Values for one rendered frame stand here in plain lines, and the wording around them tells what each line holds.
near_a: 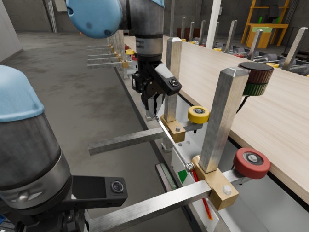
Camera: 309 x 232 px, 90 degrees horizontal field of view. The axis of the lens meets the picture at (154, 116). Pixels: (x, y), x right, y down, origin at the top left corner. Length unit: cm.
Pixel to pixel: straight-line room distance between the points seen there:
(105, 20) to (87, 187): 26
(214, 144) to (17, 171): 34
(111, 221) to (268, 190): 48
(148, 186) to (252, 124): 104
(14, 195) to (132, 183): 127
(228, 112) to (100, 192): 28
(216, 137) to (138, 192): 113
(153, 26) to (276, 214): 65
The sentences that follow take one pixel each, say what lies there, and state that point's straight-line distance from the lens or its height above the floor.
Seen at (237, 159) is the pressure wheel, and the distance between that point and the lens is 47.
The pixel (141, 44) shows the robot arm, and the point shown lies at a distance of 44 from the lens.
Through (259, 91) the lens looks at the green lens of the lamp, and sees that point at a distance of 35.
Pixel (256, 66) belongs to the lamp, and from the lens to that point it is 35.
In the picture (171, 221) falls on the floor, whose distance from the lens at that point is 132.
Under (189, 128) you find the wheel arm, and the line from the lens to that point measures 63.
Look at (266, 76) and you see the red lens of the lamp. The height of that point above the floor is 113.
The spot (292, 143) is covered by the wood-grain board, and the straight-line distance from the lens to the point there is 62.
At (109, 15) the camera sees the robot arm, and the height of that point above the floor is 122.
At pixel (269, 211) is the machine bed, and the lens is 69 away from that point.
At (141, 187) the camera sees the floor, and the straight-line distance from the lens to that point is 144.
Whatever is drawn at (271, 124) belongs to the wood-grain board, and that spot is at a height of 90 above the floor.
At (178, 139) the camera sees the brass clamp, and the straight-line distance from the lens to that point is 58.
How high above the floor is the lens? 122
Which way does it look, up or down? 34 degrees down
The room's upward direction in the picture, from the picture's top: straight up
